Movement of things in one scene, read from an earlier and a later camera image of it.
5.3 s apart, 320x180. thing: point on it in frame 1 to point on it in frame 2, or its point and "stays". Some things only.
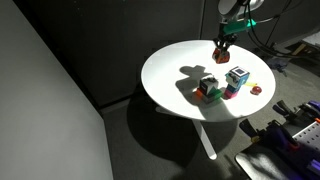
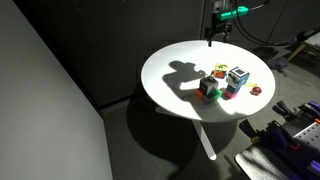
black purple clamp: (272, 135) stays
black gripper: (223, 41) to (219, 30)
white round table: (185, 77) stays
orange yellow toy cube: (220, 57) to (220, 70)
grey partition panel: (51, 128) stays
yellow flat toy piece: (251, 84) stays
